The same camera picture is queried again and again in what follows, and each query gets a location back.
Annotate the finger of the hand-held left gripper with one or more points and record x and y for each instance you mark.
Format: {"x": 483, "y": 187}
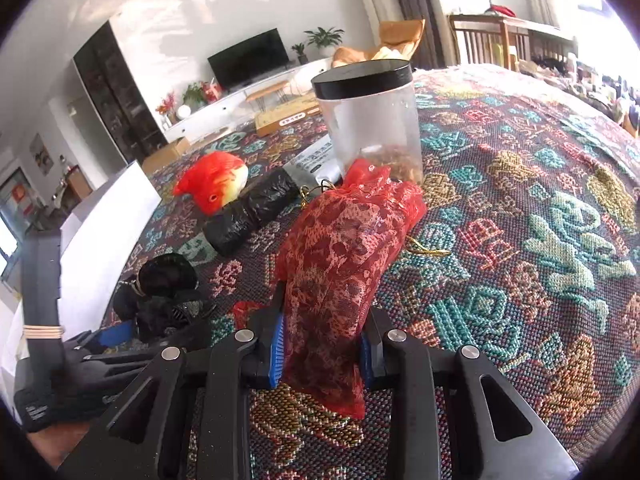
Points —
{"x": 115, "y": 335}
{"x": 150, "y": 355}

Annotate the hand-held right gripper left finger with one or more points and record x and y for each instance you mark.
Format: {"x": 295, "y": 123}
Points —
{"x": 276, "y": 350}

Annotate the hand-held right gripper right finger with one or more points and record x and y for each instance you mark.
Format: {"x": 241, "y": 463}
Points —
{"x": 366, "y": 360}

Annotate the red mesh bag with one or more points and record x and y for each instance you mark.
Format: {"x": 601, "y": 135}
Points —
{"x": 340, "y": 260}

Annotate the white box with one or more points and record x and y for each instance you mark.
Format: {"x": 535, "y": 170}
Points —
{"x": 100, "y": 240}

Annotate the black bin bag roll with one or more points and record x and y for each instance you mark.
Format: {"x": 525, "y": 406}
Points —
{"x": 250, "y": 212}

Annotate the patterned woven tablecloth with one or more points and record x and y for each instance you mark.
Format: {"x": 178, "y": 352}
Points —
{"x": 500, "y": 260}

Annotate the orange goldfish plush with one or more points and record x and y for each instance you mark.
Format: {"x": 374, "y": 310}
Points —
{"x": 215, "y": 180}

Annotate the grey foil packet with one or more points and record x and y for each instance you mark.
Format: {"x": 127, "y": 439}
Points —
{"x": 312, "y": 157}

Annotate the yellow cardboard box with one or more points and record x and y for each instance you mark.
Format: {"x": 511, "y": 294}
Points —
{"x": 285, "y": 117}

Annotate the red flowers in vase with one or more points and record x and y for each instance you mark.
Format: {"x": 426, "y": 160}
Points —
{"x": 166, "y": 107}

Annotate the white round lamp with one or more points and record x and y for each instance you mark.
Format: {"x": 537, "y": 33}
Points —
{"x": 184, "y": 111}

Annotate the dark glass cabinet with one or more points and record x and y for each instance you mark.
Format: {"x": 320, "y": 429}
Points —
{"x": 117, "y": 95}

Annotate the clear jar with black lid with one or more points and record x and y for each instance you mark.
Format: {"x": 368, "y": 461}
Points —
{"x": 370, "y": 120}

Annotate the white television cabinet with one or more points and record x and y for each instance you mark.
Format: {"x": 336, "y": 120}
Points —
{"x": 235, "y": 105}

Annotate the plant with red decoration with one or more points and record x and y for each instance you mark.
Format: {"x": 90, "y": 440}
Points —
{"x": 200, "y": 94}

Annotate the wooden stool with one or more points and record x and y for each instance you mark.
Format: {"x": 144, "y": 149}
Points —
{"x": 267, "y": 87}

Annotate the black television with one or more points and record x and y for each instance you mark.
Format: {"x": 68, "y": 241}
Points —
{"x": 247, "y": 60}

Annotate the small potted plant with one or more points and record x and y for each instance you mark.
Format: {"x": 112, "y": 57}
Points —
{"x": 300, "y": 52}

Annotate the large green potted plant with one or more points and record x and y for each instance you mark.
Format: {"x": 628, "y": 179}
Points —
{"x": 325, "y": 37}

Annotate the orange lounge chair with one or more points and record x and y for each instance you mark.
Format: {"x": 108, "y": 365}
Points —
{"x": 395, "y": 35}

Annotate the wooden crib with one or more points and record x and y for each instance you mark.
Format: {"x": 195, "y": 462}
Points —
{"x": 475, "y": 40}

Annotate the row of bottles and jars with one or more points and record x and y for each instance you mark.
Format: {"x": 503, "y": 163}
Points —
{"x": 590, "y": 85}

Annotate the grey curtain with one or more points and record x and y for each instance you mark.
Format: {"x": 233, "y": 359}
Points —
{"x": 415, "y": 5}

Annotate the white standing air conditioner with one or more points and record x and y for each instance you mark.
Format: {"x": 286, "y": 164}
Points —
{"x": 375, "y": 0}

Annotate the red cloth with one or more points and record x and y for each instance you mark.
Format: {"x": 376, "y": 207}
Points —
{"x": 501, "y": 11}

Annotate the wall picture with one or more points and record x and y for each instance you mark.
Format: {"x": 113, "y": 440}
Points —
{"x": 41, "y": 155}

